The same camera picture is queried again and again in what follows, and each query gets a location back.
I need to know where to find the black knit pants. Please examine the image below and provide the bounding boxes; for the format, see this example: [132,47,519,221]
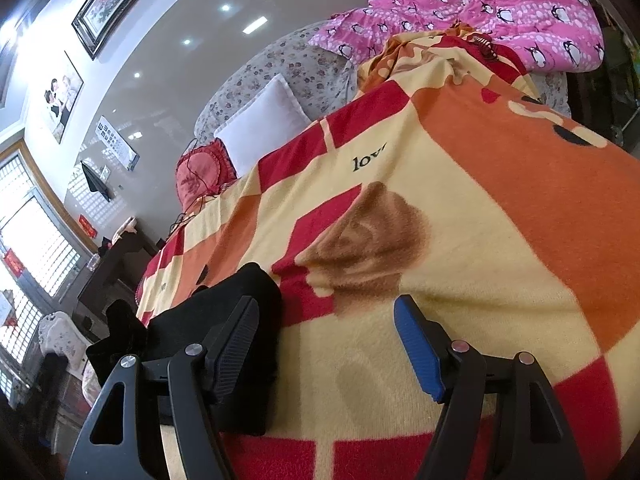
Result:
[87,262,283,437]

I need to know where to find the dark wooden desk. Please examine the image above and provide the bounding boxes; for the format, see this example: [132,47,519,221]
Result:
[78,231,160,322]

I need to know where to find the dark hanging garment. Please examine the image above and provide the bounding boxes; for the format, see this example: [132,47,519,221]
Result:
[80,162,114,203]

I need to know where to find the red orange yellow blanket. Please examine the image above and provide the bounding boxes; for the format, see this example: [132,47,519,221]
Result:
[138,27,639,479]

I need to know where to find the red frilled pillow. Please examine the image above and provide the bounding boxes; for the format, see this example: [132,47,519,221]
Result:
[175,139,238,212]

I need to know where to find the white pillow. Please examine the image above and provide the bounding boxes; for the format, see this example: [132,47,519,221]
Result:
[214,74,311,177]

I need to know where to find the framed portrait photo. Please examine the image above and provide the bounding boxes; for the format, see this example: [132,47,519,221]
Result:
[42,51,84,144]

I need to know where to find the grey floral pillow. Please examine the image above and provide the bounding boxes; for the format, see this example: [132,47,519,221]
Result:
[194,22,357,146]

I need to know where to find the pink penguin quilt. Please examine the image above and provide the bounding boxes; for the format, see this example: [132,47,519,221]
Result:
[309,0,604,73]

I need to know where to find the wall calendar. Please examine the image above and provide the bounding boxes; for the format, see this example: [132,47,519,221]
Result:
[96,116,139,171]

